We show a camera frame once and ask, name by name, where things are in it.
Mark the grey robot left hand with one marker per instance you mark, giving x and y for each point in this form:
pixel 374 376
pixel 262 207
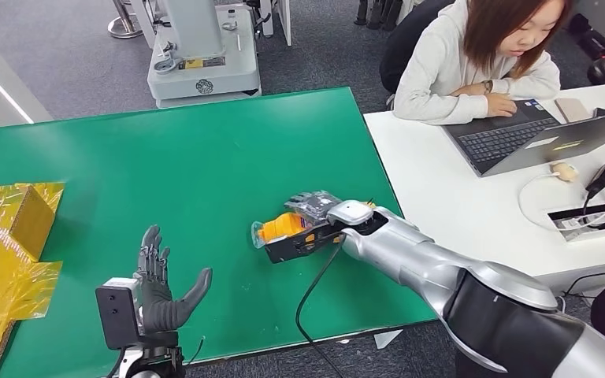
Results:
pixel 159 308

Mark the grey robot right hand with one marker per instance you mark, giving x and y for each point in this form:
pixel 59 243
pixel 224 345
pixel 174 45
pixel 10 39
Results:
pixel 315 204

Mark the orange plastic bottle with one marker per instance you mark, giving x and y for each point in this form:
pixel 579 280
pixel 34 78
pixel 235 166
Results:
pixel 281 227

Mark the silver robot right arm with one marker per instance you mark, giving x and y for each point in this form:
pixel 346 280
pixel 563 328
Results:
pixel 427 261

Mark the white paper scrap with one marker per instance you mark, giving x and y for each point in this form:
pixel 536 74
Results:
pixel 384 339

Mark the yellow foil cardboard box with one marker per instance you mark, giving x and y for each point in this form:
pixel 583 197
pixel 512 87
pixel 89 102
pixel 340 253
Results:
pixel 0 245

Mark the white machine base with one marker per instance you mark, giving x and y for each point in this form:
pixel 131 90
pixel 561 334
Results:
pixel 203 68

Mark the black office chair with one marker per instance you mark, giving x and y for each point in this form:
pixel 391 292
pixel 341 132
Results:
pixel 404 47

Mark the person at laptop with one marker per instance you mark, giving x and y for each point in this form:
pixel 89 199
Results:
pixel 438 68

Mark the white table legs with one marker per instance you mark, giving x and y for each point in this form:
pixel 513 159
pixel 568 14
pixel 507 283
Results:
pixel 284 21

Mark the black stand legs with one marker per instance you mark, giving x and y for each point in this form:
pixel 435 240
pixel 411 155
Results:
pixel 378 13

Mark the dark grey laptop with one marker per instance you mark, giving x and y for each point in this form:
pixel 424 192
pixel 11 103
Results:
pixel 506 138

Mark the small beige device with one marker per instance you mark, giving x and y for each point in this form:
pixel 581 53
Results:
pixel 563 171

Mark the desk power socket tray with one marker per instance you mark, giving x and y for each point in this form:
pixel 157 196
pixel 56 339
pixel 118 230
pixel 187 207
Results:
pixel 568 224

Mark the chrome stand base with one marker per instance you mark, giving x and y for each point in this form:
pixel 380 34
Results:
pixel 125 28

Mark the beige notebook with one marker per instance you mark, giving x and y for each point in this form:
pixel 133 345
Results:
pixel 572 109

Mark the black power adapter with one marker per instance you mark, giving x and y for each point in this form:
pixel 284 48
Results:
pixel 602 176

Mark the black phone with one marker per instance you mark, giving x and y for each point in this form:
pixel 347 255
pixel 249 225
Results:
pixel 602 111

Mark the black rounded object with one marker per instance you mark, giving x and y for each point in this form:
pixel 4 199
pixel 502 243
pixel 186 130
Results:
pixel 602 70

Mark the black equipment case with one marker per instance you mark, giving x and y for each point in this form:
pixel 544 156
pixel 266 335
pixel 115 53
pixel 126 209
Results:
pixel 597 41

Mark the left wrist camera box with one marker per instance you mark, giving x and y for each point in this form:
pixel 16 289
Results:
pixel 117 318

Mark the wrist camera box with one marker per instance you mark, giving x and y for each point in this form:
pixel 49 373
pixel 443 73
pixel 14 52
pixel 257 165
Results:
pixel 117 318
pixel 289 250

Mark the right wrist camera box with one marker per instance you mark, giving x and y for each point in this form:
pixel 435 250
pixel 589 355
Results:
pixel 289 250

